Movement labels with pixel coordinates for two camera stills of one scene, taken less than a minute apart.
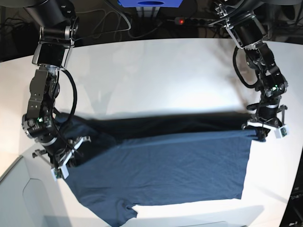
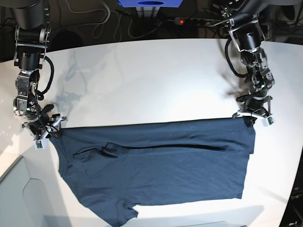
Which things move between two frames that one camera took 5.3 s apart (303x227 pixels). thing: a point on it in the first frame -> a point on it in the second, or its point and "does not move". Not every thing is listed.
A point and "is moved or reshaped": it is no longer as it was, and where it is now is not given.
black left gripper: (61, 152) -> (44, 126)
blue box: (150, 3) does not move
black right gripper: (270, 115) -> (253, 106)
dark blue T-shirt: (150, 157) is moved or reshaped
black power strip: (193, 21) does not move
